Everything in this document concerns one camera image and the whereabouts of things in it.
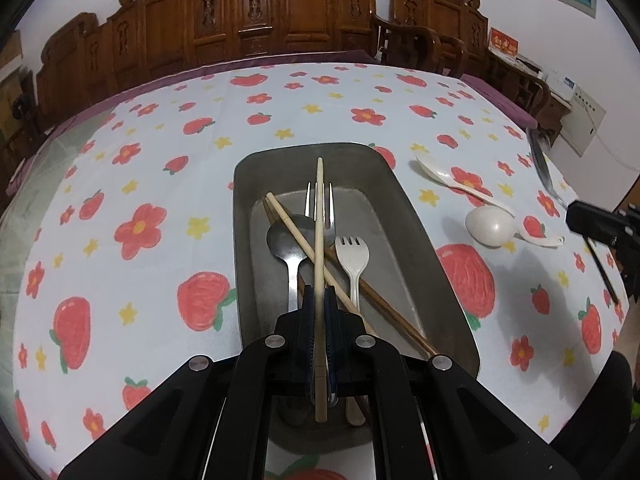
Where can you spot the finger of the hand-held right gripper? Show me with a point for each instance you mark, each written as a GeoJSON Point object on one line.
{"type": "Point", "coordinates": [597, 222]}

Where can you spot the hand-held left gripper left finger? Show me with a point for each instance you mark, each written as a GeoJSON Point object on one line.
{"type": "Point", "coordinates": [309, 315]}

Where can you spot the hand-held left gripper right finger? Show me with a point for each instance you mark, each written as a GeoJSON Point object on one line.
{"type": "Point", "coordinates": [331, 315]}

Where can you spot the white plastic fork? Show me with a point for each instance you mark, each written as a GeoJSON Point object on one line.
{"type": "Point", "coordinates": [352, 260]}

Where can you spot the light wooden chopstick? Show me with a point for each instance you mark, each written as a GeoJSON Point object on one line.
{"type": "Point", "coordinates": [295, 235]}
{"type": "Point", "coordinates": [320, 220]}

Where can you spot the metal tray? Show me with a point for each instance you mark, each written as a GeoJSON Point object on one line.
{"type": "Point", "coordinates": [395, 240]}

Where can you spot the metal fork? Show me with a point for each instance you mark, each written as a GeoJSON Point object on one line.
{"type": "Point", "coordinates": [328, 217]}

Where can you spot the white plastic spoon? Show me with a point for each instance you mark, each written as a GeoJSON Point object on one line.
{"type": "Point", "coordinates": [487, 225]}
{"type": "Point", "coordinates": [435, 170]}

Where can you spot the dark wooden armchair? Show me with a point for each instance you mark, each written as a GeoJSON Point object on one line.
{"type": "Point", "coordinates": [520, 87]}
{"type": "Point", "coordinates": [407, 42]}
{"type": "Point", "coordinates": [455, 57]}

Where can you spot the dark clothing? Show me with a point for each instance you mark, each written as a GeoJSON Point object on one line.
{"type": "Point", "coordinates": [600, 410]}

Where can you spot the strawberry flower printed tablecloth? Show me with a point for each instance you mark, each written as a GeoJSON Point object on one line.
{"type": "Point", "coordinates": [150, 170]}

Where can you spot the carved wooden chair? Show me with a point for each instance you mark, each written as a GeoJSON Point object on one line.
{"type": "Point", "coordinates": [310, 10]}
{"type": "Point", "coordinates": [170, 30]}
{"type": "Point", "coordinates": [440, 15]}
{"type": "Point", "coordinates": [75, 70]}

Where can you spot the small black fan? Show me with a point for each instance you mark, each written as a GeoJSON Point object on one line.
{"type": "Point", "coordinates": [21, 107]}

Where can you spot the white wall box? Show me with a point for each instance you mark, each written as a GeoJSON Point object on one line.
{"type": "Point", "coordinates": [582, 112]}

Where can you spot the red wall sign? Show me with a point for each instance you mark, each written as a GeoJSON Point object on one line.
{"type": "Point", "coordinates": [502, 42]}

